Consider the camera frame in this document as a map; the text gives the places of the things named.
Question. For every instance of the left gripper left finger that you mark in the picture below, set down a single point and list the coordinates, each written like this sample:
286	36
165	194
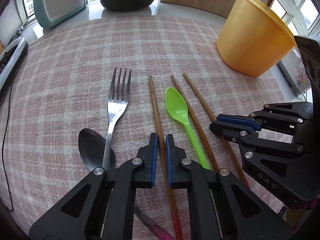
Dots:
101	206

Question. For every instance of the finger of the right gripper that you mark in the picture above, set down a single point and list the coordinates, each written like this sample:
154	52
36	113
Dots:
232	132
240	121

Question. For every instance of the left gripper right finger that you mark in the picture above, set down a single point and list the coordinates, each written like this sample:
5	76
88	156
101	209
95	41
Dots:
221	206

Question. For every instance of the green plastic spoon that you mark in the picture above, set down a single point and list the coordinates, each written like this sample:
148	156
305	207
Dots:
178	110

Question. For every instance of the steel fork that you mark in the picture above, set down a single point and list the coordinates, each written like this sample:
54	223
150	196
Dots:
118	99

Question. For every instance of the kitchen scissors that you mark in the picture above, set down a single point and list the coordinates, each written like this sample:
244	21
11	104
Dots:
18	32

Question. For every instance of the white floral rice cooker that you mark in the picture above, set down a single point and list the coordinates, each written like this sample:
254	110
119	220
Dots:
294	72

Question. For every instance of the steel spoon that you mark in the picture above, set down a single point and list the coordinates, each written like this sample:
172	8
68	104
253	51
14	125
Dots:
91	147

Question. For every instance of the yellow plastic utensil bucket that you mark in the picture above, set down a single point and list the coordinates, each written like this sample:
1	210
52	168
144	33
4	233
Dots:
253	38

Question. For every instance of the pink plaid table mat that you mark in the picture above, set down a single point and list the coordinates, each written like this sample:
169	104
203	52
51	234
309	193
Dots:
62	87

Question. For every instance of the white plastic cutting board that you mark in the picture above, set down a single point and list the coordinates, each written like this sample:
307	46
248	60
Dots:
9	23

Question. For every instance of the white teal electric cooker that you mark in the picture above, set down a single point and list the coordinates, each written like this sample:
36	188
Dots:
49	13

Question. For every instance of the white ring light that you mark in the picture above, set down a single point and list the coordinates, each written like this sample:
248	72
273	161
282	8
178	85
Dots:
11	59

